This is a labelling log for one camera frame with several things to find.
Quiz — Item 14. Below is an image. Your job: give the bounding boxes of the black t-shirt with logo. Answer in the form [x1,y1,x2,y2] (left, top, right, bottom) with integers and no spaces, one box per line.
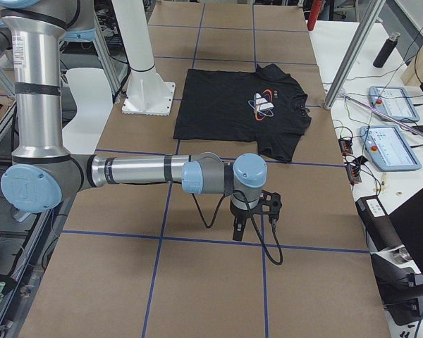
[173,64,312,163]

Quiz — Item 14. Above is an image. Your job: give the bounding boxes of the metal reacher grabber tool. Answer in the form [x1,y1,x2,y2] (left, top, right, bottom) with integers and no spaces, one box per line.
[340,94,423,137]

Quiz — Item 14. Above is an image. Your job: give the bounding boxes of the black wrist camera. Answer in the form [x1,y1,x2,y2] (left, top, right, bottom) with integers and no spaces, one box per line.
[259,190,283,226]

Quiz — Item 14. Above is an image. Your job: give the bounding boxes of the white plastic chair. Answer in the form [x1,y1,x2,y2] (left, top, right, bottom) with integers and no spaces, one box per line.
[63,68,114,155]

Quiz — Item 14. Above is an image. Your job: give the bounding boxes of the black water bottle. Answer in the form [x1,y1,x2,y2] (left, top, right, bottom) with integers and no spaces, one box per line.
[372,32,401,68]

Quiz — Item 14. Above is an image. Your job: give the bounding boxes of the orange circuit board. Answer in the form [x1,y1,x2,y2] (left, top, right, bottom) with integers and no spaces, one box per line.
[338,138,353,156]

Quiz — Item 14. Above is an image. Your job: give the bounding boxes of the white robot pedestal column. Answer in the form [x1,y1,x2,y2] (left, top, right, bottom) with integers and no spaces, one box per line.
[112,0,176,116]

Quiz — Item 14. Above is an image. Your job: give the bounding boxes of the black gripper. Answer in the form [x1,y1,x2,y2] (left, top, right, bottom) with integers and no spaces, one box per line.
[230,202,252,242]

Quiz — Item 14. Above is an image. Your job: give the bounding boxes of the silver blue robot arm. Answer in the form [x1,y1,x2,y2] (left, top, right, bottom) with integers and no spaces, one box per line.
[1,1,271,241]

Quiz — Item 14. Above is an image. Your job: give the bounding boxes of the aluminium frame post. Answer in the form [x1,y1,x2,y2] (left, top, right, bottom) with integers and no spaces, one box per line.
[324,0,386,110]

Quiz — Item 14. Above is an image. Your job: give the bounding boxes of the black monitor on stand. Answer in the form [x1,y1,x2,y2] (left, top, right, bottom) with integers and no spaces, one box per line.
[371,188,423,325]

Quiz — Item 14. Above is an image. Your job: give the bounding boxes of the far teach pendant tablet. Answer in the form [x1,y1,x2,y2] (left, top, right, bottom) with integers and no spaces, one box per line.
[368,86,420,123]

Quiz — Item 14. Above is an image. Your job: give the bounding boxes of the black box with label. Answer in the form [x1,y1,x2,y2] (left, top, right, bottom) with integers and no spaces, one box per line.
[355,195,403,253]

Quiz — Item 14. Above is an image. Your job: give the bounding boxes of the near teach pendant tablet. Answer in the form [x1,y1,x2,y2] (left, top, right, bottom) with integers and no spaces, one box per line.
[359,126,422,172]

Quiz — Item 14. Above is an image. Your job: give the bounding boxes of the red fire extinguisher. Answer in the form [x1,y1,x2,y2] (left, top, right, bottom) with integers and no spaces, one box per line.
[307,0,323,32]

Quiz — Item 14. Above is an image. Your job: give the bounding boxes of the teach pendant tablet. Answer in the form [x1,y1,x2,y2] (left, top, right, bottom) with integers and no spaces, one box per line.
[368,86,420,123]
[359,126,422,172]

